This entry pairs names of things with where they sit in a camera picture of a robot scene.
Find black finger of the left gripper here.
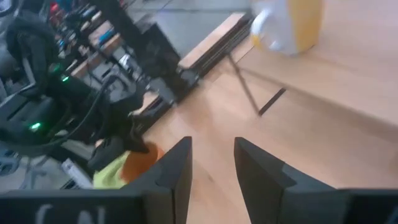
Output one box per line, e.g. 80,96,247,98
127,123,150,154
88,136,127,172

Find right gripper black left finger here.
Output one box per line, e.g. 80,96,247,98
0,136,193,224

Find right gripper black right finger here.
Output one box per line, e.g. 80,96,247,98
233,136,398,224

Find orange cup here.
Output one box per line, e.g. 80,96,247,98
120,142,166,184

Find white and yellow mug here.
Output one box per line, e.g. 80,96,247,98
249,0,325,57

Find wooden shelf with black legs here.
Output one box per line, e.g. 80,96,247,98
228,0,398,127

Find yellow-green cloth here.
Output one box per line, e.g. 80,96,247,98
92,151,131,190

